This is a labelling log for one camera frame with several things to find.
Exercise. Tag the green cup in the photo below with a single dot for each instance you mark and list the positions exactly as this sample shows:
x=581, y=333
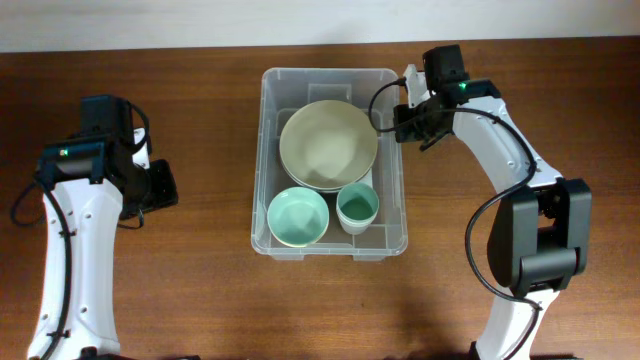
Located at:
x=357, y=205

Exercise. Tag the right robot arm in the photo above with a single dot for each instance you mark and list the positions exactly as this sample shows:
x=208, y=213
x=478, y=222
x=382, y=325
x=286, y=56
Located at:
x=539, y=237

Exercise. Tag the green bowl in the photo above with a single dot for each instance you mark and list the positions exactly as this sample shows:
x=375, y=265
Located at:
x=298, y=217

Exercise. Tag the cream bowl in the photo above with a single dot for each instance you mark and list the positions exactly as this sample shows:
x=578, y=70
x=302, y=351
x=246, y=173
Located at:
x=328, y=134

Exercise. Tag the blue bowl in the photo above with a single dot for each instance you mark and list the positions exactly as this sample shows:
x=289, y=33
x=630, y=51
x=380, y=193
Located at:
x=329, y=181

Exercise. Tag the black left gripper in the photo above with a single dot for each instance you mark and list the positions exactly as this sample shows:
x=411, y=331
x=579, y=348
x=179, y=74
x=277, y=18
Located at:
x=168, y=195

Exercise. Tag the clear plastic storage bin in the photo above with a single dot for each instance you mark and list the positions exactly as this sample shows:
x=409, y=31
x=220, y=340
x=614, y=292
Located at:
x=286, y=90

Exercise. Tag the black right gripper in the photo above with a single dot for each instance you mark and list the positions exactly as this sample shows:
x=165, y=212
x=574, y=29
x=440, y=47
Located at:
x=403, y=131

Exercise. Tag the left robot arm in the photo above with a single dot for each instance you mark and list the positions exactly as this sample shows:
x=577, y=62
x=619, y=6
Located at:
x=83, y=208

